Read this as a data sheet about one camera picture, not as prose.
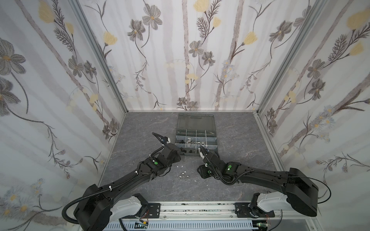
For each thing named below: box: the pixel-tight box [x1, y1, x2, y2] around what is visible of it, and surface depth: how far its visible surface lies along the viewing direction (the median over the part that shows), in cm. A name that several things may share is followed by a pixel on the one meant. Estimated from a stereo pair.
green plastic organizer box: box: [174, 113, 219, 157], surface depth 103 cm
